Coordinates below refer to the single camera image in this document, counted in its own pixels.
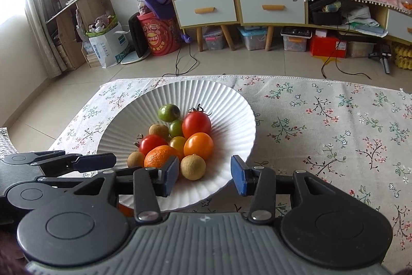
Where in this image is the red storage box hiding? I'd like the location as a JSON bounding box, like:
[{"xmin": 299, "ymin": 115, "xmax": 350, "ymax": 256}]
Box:
[{"xmin": 309, "ymin": 36, "xmax": 347, "ymax": 58}]

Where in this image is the large orange mandarin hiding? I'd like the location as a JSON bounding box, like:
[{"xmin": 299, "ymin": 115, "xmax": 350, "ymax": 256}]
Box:
[{"xmin": 144, "ymin": 145, "xmax": 183, "ymax": 168}]

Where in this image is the brown longan front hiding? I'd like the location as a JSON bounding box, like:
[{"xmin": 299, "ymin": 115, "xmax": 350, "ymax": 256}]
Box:
[{"xmin": 149, "ymin": 123, "xmax": 169, "ymax": 140}]

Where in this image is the white paper bag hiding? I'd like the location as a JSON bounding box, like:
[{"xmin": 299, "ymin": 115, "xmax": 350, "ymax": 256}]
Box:
[{"xmin": 86, "ymin": 15, "xmax": 131, "ymax": 68}]

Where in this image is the white ribbed plate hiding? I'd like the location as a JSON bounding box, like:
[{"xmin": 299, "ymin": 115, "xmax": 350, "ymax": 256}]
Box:
[{"xmin": 97, "ymin": 80, "xmax": 256, "ymax": 212}]

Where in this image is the yellow-green tomato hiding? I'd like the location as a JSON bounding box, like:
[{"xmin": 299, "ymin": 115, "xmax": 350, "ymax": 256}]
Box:
[{"xmin": 169, "ymin": 136, "xmax": 186, "ymax": 157}]

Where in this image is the red cherry tomato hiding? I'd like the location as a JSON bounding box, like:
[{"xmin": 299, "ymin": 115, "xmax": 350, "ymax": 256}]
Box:
[{"xmin": 182, "ymin": 104, "xmax": 212, "ymax": 138}]

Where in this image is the small green fruit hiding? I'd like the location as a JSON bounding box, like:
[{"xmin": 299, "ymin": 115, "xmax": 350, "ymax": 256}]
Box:
[{"xmin": 168, "ymin": 119, "xmax": 183, "ymax": 138}]

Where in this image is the floral tablecloth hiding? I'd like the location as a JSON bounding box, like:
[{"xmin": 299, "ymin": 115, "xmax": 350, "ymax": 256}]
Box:
[{"xmin": 52, "ymin": 75, "xmax": 412, "ymax": 273}]

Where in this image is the green jujube front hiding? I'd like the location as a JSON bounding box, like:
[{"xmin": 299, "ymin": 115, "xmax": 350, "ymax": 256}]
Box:
[{"xmin": 158, "ymin": 104, "xmax": 181, "ymax": 123}]

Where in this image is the brown longan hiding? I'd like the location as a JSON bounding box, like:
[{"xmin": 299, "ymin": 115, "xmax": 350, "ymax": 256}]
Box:
[
  {"xmin": 149, "ymin": 123, "xmax": 169, "ymax": 140},
  {"xmin": 180, "ymin": 154, "xmax": 206, "ymax": 181},
  {"xmin": 127, "ymin": 151, "xmax": 145, "ymax": 168}
]

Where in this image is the red snack bucket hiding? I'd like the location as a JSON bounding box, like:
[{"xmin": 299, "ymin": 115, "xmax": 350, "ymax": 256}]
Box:
[{"xmin": 138, "ymin": 12, "xmax": 182, "ymax": 56}]

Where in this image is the orange tomato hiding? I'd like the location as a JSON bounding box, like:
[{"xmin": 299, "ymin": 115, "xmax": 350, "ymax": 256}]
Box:
[{"xmin": 184, "ymin": 132, "xmax": 214, "ymax": 161}]

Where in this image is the red tomato with stem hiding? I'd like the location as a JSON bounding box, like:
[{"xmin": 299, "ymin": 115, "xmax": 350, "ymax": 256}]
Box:
[{"xmin": 134, "ymin": 135, "xmax": 168, "ymax": 156}]

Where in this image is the grey knitted cushion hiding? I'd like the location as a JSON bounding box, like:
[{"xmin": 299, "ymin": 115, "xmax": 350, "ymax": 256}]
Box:
[{"xmin": 0, "ymin": 127, "xmax": 18, "ymax": 159}]

